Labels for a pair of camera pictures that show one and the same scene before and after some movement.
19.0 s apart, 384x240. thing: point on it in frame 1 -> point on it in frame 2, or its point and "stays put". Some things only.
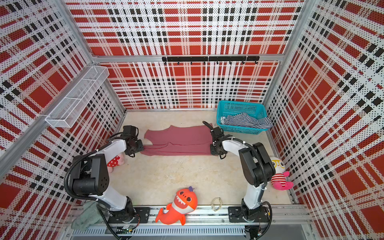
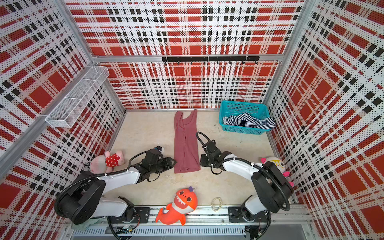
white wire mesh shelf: x=69 y=109 stays put
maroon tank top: x=178 y=140 -> x=186 y=144
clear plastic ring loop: x=212 y=205 stays put
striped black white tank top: x=246 y=120 stays put
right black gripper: x=212 y=151 -> x=202 y=160
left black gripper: x=140 y=147 -> x=168 y=163
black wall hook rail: x=204 y=59 stays put
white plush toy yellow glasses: x=278 y=179 stays put
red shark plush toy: x=185 y=202 stays put
